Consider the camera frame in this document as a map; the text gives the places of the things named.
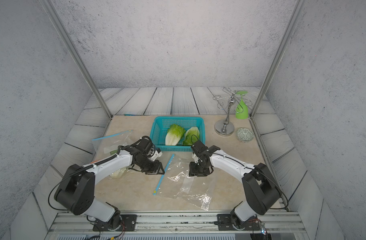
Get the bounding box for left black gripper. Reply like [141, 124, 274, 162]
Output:
[136, 155, 167, 174]

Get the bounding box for clear zipper bag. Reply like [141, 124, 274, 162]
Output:
[153, 154, 216, 211]
[92, 130, 134, 184]

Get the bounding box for chinese cabbage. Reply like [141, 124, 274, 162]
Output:
[165, 124, 185, 146]
[183, 127, 200, 146]
[109, 168, 128, 180]

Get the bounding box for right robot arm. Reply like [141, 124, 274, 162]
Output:
[189, 141, 284, 230]

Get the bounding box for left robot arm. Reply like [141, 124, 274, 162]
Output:
[49, 136, 165, 231]

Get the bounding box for silver metal cup rack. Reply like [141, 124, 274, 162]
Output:
[213, 87, 249, 137]

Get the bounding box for teal plastic basket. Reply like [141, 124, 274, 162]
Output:
[150, 117, 205, 152]

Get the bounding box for green plastic goblet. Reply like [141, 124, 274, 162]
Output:
[235, 91, 249, 120]

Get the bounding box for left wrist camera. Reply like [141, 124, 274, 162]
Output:
[149, 148, 163, 162]

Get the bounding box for aluminium front rail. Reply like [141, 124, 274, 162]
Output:
[46, 211, 309, 240]

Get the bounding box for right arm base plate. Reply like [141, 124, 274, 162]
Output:
[213, 214, 261, 232]

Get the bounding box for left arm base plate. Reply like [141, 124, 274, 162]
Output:
[91, 214, 138, 232]

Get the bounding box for left aluminium frame post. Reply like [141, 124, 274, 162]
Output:
[40, 0, 113, 120]

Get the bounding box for aluminium frame post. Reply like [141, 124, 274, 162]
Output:
[250, 0, 306, 119]
[40, 0, 113, 120]

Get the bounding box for right aluminium frame post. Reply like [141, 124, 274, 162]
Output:
[250, 0, 306, 119]

